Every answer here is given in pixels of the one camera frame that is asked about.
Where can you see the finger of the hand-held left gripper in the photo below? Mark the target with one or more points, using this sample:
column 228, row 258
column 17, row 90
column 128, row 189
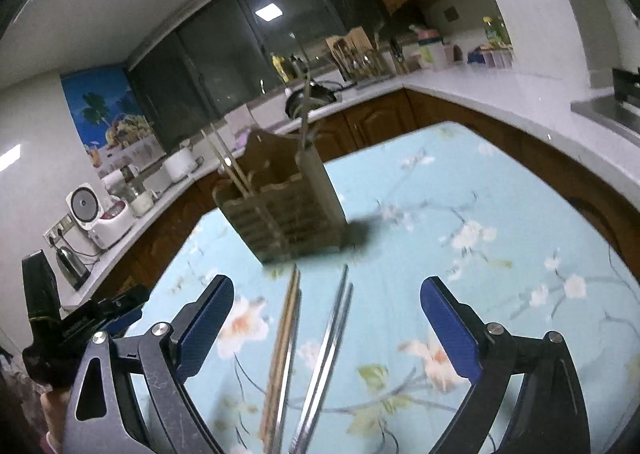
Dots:
column 129, row 319

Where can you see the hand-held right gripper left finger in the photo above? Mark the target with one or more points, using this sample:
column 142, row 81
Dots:
column 202, row 324

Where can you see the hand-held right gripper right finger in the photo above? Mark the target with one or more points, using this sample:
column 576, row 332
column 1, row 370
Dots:
column 450, row 326

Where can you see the wooden chopstick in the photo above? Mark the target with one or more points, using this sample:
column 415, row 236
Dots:
column 290, row 349
column 225, row 163
column 232, row 161
column 280, row 349

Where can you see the metal chopstick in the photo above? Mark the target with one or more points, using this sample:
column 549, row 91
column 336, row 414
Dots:
column 325, row 344
column 334, row 344

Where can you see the wooden utensil holder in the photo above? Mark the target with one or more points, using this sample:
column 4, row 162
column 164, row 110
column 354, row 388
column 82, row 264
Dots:
column 285, row 219

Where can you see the metal spoon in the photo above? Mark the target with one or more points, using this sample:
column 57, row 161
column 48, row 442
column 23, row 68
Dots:
column 311, row 123

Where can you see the metal fork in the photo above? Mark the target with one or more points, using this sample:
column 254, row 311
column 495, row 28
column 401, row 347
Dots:
column 301, row 98

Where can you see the person's left hand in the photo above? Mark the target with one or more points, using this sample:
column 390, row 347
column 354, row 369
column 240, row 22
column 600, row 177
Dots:
column 54, row 409

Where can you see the steel electric kettle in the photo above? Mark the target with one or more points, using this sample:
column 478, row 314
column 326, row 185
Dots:
column 72, row 269

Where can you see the white rice cooker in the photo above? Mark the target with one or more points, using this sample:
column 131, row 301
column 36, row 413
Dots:
column 100, row 219

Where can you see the small white pot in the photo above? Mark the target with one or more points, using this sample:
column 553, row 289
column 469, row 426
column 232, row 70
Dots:
column 141, row 204

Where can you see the floral blue tablecloth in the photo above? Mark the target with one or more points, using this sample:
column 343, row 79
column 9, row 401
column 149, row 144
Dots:
column 450, row 173

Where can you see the white cylindrical cooker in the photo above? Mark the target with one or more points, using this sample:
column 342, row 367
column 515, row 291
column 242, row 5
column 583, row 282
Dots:
column 179, row 164

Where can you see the wooden lower cabinets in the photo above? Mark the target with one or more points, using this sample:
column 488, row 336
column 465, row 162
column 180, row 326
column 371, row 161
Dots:
column 380, row 118

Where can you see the white kitchen countertop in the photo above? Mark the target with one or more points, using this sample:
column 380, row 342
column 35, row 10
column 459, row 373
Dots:
column 475, row 88

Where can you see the black wok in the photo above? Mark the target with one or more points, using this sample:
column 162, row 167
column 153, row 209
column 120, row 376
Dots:
column 325, row 96

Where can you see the dark kitchen window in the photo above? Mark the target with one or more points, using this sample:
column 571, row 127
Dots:
column 225, row 58

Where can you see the yellow bottle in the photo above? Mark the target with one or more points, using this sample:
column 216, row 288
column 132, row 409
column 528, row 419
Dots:
column 280, row 67

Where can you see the seasoning jar set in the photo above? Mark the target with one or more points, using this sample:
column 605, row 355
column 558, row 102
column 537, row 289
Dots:
column 492, row 57

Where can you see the gas stove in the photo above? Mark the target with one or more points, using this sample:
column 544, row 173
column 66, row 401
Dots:
column 615, row 103

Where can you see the pink and white container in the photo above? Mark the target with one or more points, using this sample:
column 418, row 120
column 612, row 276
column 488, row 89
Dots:
column 429, row 48

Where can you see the utensil rack with cutting boards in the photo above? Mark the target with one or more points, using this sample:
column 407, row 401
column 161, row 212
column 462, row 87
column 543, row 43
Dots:
column 357, row 56

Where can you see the yellow oil bottles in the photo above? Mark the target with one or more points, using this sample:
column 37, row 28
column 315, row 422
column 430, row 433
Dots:
column 496, row 31

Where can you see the wall socket strip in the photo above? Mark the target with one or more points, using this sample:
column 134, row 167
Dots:
column 57, row 230

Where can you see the tropical fruit wall poster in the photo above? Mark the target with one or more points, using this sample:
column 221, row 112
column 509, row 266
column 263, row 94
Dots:
column 107, row 113

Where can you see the dark wall switch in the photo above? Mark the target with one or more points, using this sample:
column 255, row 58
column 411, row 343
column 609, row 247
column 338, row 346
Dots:
column 450, row 13

